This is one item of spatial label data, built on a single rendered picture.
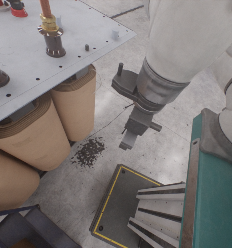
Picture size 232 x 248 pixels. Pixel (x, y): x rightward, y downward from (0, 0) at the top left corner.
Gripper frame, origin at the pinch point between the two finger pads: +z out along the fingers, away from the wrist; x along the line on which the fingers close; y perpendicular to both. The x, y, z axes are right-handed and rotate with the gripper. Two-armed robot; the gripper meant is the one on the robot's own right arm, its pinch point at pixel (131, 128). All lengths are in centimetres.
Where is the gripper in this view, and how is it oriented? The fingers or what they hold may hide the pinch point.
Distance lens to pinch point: 40.6
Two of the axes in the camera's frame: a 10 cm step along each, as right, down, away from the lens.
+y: 9.0, 4.4, -0.1
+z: -2.2, 4.7, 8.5
